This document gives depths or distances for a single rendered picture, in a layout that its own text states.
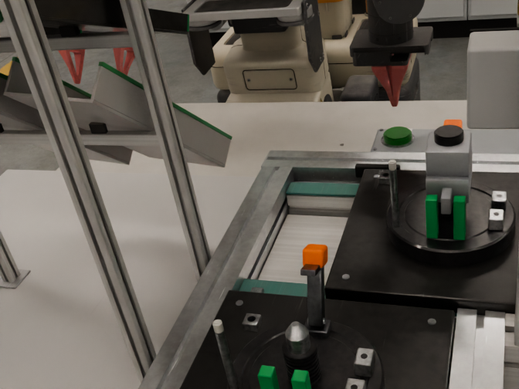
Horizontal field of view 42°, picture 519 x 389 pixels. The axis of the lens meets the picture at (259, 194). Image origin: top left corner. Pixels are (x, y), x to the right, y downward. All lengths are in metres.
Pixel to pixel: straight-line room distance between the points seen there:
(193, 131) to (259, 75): 0.70
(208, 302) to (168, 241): 0.29
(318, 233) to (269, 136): 0.40
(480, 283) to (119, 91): 0.43
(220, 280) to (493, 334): 0.30
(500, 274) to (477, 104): 0.23
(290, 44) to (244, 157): 0.40
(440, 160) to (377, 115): 0.58
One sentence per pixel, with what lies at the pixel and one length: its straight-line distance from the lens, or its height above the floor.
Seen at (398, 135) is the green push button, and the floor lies 0.97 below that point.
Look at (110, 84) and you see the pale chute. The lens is 0.74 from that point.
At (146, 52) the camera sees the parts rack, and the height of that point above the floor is 1.21.
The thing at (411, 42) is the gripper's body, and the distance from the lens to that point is 0.91.
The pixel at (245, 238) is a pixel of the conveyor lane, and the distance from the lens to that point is 0.84.
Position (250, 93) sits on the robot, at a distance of 1.58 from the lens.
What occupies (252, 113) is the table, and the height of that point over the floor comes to 0.86.
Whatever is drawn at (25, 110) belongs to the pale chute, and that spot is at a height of 1.15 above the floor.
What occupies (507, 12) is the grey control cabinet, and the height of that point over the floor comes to 0.14.
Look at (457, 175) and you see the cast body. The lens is 0.73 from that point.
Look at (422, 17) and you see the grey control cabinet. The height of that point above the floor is 0.14.
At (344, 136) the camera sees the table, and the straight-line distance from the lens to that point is 1.23.
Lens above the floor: 1.45
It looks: 33 degrees down
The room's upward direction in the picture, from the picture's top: 11 degrees counter-clockwise
